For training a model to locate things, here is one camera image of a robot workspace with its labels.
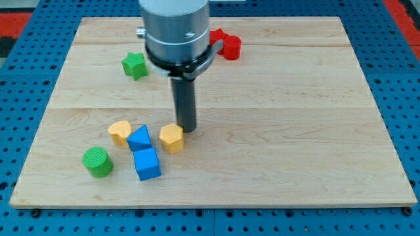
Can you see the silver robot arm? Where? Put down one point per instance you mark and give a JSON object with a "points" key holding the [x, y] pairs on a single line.
{"points": [[177, 36]]}

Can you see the yellow hexagon block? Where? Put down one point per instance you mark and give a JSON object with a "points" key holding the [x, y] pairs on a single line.
{"points": [[171, 137]]}

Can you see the blue cube block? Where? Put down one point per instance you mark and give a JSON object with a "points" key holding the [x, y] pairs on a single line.
{"points": [[147, 164]]}

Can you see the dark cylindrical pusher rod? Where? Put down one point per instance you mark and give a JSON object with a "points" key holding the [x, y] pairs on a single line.
{"points": [[185, 104]]}

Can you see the blue triangle block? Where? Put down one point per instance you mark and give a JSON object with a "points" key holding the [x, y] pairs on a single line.
{"points": [[139, 140]]}

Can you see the red cylinder block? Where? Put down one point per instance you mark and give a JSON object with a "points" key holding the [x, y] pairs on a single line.
{"points": [[232, 47]]}

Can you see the wooden board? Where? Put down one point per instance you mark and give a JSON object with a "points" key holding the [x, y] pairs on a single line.
{"points": [[291, 123]]}

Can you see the red star block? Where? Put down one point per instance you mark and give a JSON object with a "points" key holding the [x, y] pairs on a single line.
{"points": [[218, 35]]}

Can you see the yellow heart block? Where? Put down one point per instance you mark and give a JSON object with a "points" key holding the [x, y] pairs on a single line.
{"points": [[119, 133]]}

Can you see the green star block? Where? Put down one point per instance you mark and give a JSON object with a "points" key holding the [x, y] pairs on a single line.
{"points": [[134, 65]]}

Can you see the green cylinder block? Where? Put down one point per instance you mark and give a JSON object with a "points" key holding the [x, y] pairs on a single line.
{"points": [[97, 161]]}

